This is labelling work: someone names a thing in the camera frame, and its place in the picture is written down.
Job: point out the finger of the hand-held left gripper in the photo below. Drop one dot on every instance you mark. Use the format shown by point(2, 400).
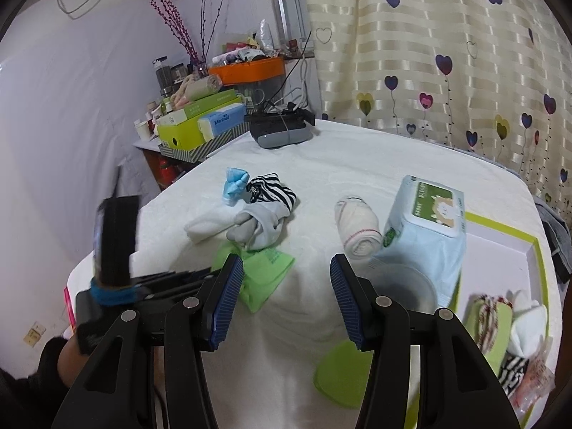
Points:
point(178, 275)
point(174, 290)

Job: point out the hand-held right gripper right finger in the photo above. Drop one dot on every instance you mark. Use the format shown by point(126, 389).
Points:
point(346, 304)

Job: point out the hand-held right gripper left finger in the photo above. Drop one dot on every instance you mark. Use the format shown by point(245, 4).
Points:
point(225, 304)

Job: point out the light green cloth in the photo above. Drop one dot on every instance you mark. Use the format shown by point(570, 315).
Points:
point(263, 277)

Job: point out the grey white sock bundle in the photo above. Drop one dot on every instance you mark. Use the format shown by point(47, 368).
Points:
point(259, 228)

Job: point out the blue face mask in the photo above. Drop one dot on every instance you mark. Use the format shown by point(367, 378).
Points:
point(234, 183)

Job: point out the large black white striped sock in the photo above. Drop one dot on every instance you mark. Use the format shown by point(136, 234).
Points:
point(272, 192)

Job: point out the green cloth roll with trim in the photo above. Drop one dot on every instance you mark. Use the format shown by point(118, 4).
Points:
point(496, 344)

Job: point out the yellow-green cardboard box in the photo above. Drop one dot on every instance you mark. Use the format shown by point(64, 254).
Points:
point(500, 254)

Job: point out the small black white striped sock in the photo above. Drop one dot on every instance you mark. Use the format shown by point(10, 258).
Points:
point(514, 371)

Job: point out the white sock ball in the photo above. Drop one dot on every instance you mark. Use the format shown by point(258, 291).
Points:
point(527, 326)

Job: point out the clear candy wrapper packet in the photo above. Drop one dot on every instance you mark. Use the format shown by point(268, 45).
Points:
point(534, 384)

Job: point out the clear lidded dark jar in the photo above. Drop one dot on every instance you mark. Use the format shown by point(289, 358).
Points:
point(402, 286)

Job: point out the green cream jar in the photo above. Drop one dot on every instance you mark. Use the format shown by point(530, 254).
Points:
point(339, 375)

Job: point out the side table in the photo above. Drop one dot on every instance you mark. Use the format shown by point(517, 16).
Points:
point(165, 170)

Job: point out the light blue wet wipes pack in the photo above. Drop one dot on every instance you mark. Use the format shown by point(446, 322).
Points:
point(420, 241)

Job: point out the small white cup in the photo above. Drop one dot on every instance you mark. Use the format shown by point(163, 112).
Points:
point(142, 129)

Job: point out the yellow-green file box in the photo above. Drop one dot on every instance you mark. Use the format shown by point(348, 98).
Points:
point(178, 136)

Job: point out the blue white tissue box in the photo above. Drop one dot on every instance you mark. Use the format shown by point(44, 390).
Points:
point(221, 120)

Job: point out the green white flat box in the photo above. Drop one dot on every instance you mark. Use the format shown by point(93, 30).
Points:
point(205, 103)

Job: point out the glass jar with black lid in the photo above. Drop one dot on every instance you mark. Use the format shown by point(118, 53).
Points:
point(163, 78)

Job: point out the grey black headset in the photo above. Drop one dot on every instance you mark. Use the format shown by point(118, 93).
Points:
point(277, 136)

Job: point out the beige rolled towel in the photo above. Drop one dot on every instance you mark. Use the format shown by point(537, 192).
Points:
point(196, 89)

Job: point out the purple dried flower branches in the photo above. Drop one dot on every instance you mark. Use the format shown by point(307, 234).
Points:
point(192, 53)

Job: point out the orange tray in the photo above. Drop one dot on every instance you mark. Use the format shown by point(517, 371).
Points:
point(245, 71)

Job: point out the grey clothes pile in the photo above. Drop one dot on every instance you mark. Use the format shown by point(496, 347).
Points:
point(556, 237)

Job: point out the pile of small toiletries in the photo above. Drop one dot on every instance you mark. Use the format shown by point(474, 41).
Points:
point(245, 51)

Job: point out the heart print curtain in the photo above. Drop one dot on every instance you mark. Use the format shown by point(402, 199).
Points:
point(402, 53)

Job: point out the beige wall socket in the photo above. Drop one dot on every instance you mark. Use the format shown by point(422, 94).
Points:
point(35, 335)

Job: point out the grey window frame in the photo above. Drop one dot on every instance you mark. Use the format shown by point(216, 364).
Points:
point(286, 0)

